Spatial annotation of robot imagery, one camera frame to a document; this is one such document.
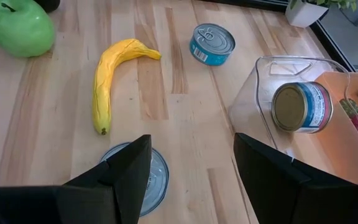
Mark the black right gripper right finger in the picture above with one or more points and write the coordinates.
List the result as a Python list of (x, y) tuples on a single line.
[(291, 193)]

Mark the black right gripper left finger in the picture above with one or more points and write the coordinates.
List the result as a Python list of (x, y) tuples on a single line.
[(104, 196)]

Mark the tuna can red blue label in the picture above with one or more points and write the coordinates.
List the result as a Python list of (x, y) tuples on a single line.
[(300, 107)]

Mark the orange plastic bin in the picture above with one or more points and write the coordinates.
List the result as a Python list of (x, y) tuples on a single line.
[(337, 149)]

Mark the clear plastic bin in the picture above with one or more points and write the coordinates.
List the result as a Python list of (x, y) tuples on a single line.
[(259, 102)]

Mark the yellow toy banana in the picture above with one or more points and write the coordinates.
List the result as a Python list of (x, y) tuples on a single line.
[(104, 84)]

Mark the tuna can teal label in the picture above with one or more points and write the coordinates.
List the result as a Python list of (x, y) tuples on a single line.
[(211, 43)]

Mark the green plant white pot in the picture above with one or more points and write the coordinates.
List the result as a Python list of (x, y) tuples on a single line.
[(306, 12)]

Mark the green toy apple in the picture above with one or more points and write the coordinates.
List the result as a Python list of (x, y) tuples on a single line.
[(19, 29)]

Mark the dark brown toy avocado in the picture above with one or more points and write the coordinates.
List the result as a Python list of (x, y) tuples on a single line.
[(47, 4)]

